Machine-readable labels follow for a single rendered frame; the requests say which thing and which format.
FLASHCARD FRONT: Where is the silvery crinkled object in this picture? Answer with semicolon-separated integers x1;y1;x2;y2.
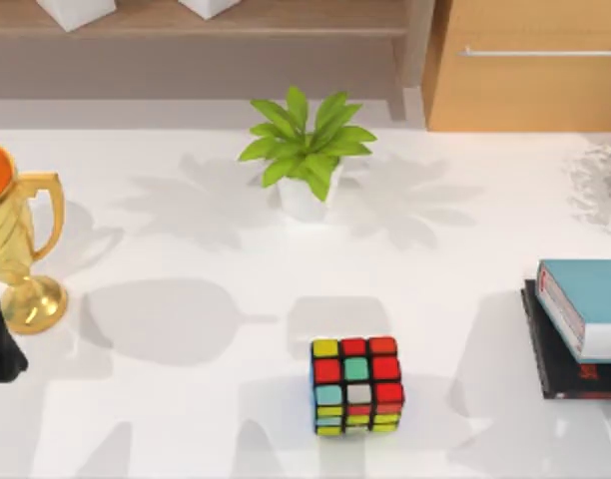
564;124;611;239

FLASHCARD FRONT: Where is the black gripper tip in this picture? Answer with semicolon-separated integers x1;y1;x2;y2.
0;254;29;384

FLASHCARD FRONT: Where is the wooden cupboard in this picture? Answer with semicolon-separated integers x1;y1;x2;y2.
420;0;611;134

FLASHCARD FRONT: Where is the gold trophy cup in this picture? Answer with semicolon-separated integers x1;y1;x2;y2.
0;142;69;335

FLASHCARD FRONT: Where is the teal book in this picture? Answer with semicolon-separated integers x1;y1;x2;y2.
536;258;611;364

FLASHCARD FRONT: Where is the white box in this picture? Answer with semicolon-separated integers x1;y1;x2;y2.
35;0;120;33
177;0;243;22

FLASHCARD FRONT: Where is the multicoloured puzzle cube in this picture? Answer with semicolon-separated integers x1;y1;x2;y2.
308;336;405;438

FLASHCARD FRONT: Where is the long metal handle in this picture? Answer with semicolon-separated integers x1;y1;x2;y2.
458;46;611;59

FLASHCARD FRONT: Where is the open wooden shelf unit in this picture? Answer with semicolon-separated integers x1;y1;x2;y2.
0;0;436;101

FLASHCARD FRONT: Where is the black book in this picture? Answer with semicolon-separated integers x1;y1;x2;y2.
520;278;611;401

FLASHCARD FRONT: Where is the green plant in white pot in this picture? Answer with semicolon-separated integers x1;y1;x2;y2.
237;86;378;224

